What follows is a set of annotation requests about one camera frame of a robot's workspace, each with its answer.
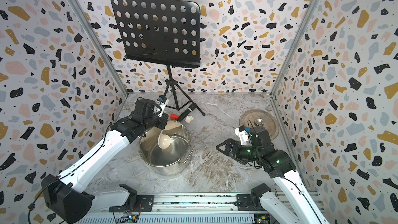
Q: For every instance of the left green circuit board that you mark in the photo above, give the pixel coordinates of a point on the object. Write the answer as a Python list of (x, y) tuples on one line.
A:
[(128, 218)]

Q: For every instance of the stainless steel soup pot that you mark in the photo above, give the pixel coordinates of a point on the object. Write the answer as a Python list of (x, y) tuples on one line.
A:
[(167, 163)]

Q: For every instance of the right green circuit board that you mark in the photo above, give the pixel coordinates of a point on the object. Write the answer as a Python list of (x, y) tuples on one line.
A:
[(262, 219)]

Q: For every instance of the stainless steel pot lid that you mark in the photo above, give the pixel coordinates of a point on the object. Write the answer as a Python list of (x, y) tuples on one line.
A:
[(260, 118)]

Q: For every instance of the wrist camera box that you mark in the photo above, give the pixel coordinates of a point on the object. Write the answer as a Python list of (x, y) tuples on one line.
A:
[(244, 135), (160, 105)]

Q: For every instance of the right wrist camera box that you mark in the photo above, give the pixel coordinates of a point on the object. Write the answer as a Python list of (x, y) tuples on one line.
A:
[(244, 135)]

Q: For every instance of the small cream white block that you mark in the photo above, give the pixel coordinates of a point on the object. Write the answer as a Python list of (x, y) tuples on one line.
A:
[(188, 119)]

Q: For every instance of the black perforated music stand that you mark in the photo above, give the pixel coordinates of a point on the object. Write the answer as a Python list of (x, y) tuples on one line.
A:
[(163, 32)]

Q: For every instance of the green circuit board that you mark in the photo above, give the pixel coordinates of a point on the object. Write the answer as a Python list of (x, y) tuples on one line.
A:
[(262, 219), (128, 218)]

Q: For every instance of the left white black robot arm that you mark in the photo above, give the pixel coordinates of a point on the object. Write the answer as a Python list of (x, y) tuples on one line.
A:
[(65, 194)]

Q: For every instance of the small red block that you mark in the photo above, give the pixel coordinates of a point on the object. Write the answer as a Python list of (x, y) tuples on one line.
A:
[(174, 117)]

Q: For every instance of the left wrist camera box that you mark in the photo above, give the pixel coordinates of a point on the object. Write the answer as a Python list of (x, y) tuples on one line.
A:
[(160, 105)]

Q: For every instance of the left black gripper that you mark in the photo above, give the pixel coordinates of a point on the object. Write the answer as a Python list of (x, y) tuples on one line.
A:
[(164, 118)]

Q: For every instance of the cream plastic ladle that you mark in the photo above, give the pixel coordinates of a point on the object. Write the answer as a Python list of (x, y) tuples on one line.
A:
[(164, 140)]

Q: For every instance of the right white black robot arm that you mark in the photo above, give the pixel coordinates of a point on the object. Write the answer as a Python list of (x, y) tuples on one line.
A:
[(281, 169)]

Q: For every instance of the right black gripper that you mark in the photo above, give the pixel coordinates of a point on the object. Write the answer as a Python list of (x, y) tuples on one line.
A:
[(231, 142)]

